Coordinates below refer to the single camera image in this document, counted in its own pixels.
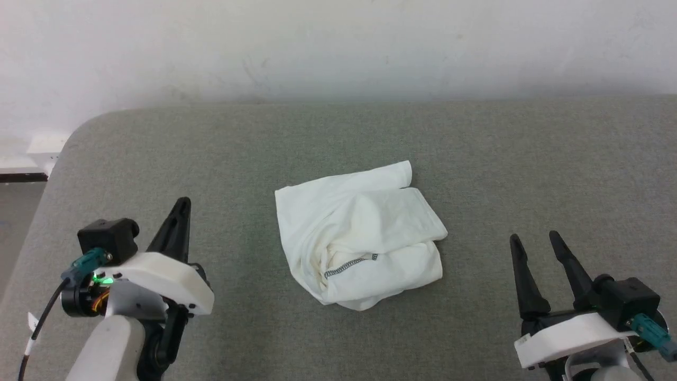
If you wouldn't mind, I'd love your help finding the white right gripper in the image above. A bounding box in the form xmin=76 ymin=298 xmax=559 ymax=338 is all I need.
xmin=510 ymin=231 xmax=641 ymax=370

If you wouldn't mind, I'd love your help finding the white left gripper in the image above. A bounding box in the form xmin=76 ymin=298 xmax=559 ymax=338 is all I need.
xmin=107 ymin=197 xmax=215 ymax=372

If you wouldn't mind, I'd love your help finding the dark skirting board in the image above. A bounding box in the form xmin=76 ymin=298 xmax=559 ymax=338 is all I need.
xmin=0 ymin=172 xmax=49 ymax=184

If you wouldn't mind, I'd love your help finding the white long-sleeve garment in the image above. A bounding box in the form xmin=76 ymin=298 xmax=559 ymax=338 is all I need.
xmin=275 ymin=160 xmax=449 ymax=311

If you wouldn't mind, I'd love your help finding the black right cable, teal plug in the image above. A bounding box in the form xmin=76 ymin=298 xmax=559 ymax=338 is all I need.
xmin=626 ymin=314 xmax=677 ymax=381

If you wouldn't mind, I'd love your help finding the grey fabric sofa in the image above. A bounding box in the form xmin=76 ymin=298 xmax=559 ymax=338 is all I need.
xmin=0 ymin=95 xmax=677 ymax=381

